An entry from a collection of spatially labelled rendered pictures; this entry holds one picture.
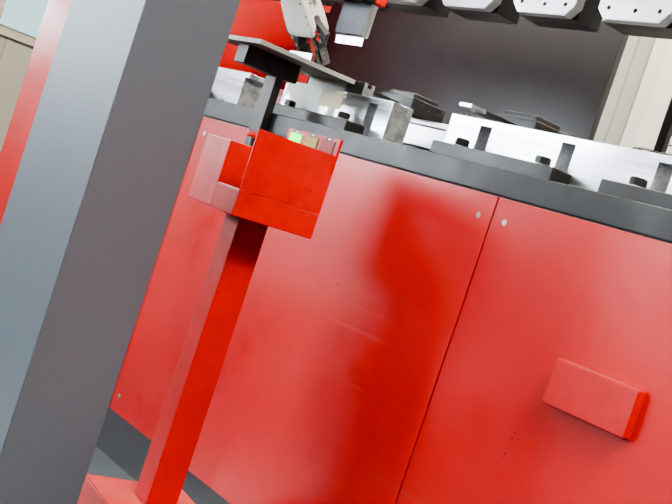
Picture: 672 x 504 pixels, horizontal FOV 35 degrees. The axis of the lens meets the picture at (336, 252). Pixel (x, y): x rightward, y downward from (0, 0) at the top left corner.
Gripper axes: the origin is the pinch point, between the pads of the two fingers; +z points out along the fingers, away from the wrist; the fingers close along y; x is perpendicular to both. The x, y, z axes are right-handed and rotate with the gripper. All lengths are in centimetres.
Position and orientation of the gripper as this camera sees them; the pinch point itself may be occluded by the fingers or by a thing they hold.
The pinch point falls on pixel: (313, 56)
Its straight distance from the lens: 237.2
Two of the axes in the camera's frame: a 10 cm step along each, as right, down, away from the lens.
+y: -6.0, -2.4, 7.6
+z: 2.4, 8.6, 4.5
